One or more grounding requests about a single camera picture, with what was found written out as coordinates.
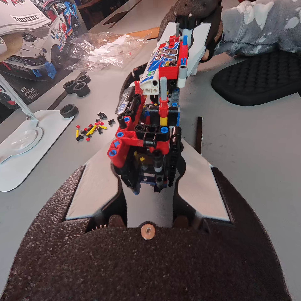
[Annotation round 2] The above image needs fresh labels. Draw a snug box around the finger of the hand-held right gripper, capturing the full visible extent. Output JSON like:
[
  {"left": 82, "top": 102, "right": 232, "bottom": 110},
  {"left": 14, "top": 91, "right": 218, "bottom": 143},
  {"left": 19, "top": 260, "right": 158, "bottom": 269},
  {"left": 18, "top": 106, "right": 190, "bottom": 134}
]
[
  {"left": 187, "top": 24, "right": 211, "bottom": 76},
  {"left": 158, "top": 22, "right": 178, "bottom": 47}
]

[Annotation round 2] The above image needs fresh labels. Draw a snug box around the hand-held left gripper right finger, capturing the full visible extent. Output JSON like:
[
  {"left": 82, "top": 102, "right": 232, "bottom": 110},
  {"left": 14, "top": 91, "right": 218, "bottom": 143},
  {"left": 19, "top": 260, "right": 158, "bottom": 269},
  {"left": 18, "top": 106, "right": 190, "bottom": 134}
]
[{"left": 172, "top": 140, "right": 232, "bottom": 233}]

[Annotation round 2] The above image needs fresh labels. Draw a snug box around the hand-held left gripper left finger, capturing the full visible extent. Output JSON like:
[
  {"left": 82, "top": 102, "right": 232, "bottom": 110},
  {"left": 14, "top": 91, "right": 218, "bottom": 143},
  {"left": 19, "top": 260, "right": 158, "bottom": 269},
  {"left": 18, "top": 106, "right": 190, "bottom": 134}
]
[{"left": 64, "top": 142, "right": 128, "bottom": 227}]

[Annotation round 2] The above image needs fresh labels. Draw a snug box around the toy brick race car model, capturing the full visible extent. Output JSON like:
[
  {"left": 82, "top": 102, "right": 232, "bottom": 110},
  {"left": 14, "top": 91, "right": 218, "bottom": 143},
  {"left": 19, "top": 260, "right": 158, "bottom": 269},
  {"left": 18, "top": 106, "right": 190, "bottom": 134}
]
[{"left": 107, "top": 22, "right": 190, "bottom": 195}]

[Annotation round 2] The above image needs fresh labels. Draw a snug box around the person's right forearm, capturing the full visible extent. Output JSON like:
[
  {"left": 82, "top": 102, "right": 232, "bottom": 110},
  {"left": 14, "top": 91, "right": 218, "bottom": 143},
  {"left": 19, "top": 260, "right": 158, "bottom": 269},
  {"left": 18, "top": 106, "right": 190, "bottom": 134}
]
[{"left": 214, "top": 0, "right": 301, "bottom": 59}]

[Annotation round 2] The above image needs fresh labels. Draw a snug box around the grey desk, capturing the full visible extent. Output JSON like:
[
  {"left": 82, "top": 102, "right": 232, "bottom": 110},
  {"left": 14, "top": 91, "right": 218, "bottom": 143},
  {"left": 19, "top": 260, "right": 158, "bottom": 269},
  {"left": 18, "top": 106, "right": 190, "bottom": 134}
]
[{"left": 0, "top": 0, "right": 301, "bottom": 301}]

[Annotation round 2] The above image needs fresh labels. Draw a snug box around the pile of small brick pieces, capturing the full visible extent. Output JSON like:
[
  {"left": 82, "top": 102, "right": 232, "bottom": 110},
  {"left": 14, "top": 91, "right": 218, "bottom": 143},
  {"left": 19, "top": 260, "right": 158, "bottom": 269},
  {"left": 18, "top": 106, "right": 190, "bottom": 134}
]
[{"left": 75, "top": 112, "right": 116, "bottom": 142}]

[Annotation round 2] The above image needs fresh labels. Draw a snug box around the white stand base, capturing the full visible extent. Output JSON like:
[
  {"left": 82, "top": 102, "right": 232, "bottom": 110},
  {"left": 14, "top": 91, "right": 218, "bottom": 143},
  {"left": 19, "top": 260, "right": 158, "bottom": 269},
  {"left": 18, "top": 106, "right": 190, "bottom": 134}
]
[{"left": 0, "top": 78, "right": 74, "bottom": 192}]

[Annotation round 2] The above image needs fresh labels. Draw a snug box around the clear plastic bag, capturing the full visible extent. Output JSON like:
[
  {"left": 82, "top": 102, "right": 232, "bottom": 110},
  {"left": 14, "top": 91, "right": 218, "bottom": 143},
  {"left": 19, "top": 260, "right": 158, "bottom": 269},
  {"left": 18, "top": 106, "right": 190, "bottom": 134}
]
[{"left": 65, "top": 32, "right": 151, "bottom": 71}]

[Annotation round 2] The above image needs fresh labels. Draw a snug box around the black mesh pad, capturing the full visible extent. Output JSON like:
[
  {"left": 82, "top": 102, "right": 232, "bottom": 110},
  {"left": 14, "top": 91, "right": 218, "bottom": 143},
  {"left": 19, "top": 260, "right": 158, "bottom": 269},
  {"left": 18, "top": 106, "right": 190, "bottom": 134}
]
[{"left": 211, "top": 50, "right": 301, "bottom": 106}]

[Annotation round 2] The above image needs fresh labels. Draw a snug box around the toy race car box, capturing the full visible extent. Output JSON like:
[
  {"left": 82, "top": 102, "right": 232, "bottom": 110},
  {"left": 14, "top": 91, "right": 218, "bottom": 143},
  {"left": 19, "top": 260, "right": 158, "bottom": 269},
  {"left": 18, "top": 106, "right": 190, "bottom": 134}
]
[{"left": 0, "top": 0, "right": 89, "bottom": 111}]

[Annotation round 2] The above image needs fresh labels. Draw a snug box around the instruction booklet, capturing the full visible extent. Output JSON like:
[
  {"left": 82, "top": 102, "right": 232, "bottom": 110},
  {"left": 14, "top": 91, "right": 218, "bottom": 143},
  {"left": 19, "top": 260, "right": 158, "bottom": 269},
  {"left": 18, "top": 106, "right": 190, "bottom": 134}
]
[{"left": 0, "top": 0, "right": 53, "bottom": 36}]

